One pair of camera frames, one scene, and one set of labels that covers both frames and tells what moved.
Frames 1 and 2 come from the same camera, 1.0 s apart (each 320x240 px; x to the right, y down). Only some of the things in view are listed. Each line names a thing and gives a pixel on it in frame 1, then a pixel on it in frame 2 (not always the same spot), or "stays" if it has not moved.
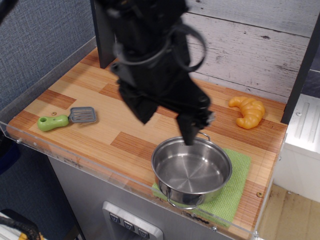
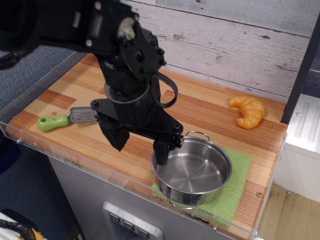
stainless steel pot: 186,172 stays
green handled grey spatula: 77,114 stays
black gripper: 163,76 -> 135,108
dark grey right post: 296,93 stays
